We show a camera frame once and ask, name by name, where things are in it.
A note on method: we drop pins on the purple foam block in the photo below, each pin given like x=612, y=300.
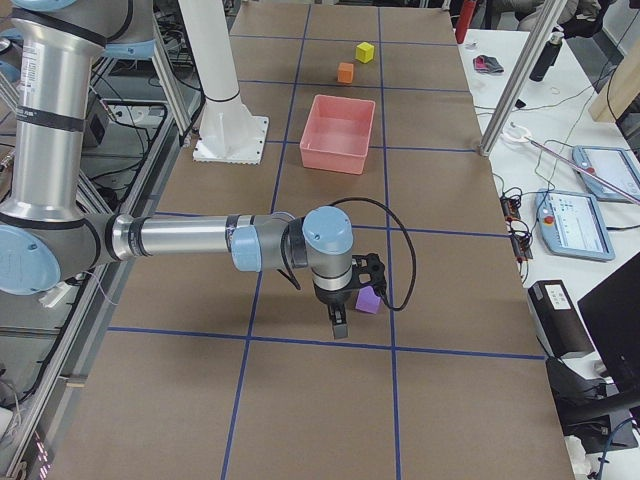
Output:
x=368, y=301

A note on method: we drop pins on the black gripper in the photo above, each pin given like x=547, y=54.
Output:
x=332, y=298

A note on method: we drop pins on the white grabber stick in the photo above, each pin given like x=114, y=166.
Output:
x=519, y=134

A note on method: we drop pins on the pink plastic bin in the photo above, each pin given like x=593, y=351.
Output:
x=337, y=134

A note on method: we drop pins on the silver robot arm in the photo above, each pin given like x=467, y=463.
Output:
x=46, y=239

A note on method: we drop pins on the black computer monitor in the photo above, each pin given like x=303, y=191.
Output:
x=610, y=312

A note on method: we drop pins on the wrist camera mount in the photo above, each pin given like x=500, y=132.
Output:
x=369, y=271

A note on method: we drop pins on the white camera mast pillar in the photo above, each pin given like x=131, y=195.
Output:
x=228, y=132

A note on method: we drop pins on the black power adapter box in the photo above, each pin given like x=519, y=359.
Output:
x=558, y=324

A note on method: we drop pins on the red cylinder bottle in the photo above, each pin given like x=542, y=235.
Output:
x=464, y=20

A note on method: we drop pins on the yellow foam block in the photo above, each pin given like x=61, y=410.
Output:
x=364, y=52

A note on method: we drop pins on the aluminium frame post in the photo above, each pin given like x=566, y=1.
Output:
x=546, y=20

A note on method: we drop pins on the blue teach pendant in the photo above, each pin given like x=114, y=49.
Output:
x=614, y=165
x=571, y=225

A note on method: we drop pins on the far blue teach pendant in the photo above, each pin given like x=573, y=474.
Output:
x=614, y=165

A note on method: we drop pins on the grey pink cloth pouch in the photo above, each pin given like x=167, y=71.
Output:
x=487, y=65

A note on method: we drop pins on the black water bottle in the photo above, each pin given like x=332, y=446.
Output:
x=547, y=56

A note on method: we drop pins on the near blue teach pendant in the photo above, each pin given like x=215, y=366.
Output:
x=571, y=225

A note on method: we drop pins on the orange foam block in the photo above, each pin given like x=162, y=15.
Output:
x=345, y=73

